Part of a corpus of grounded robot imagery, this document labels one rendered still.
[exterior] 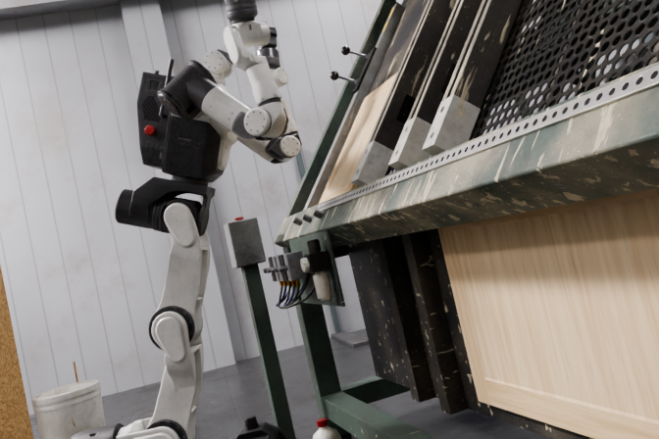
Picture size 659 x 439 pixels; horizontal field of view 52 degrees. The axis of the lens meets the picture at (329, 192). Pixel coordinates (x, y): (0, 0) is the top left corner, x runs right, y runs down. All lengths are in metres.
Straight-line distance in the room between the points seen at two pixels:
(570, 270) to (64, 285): 4.55
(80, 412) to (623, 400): 2.48
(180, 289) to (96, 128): 3.57
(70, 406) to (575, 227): 2.51
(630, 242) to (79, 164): 4.76
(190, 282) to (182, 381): 0.30
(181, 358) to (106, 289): 3.39
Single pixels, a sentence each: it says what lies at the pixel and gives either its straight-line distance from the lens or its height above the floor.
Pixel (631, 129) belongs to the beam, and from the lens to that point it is 0.92.
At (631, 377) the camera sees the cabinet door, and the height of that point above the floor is 0.40.
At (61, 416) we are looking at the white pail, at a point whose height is 0.27.
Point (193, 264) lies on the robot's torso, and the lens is 2.15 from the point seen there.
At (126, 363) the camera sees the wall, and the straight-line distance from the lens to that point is 5.55.
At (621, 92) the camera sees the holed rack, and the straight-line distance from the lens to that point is 0.97.
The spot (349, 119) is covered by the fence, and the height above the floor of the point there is 1.22.
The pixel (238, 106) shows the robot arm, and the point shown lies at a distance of 1.93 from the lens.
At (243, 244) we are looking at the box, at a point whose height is 0.83.
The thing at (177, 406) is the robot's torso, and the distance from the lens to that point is 2.25.
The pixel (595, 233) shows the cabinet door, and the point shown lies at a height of 0.68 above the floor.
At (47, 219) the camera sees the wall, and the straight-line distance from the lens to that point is 5.60.
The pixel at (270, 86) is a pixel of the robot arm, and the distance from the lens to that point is 1.90.
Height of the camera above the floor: 0.78
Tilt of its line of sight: 4 degrees up
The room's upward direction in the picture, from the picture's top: 13 degrees counter-clockwise
